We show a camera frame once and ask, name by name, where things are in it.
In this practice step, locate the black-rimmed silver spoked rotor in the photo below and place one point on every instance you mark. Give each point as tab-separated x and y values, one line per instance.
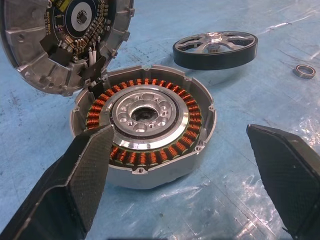
215	62

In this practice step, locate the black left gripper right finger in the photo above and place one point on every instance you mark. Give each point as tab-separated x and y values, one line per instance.
287	180

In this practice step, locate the dark toothed gear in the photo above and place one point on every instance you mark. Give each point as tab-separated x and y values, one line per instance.
32	62

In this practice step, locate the motor housing with copper windings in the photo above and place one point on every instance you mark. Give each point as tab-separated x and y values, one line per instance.
150	120

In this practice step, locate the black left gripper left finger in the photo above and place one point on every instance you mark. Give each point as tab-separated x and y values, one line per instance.
75	180

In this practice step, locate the blue plastic table sheet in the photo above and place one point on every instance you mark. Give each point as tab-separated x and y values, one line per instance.
237	112

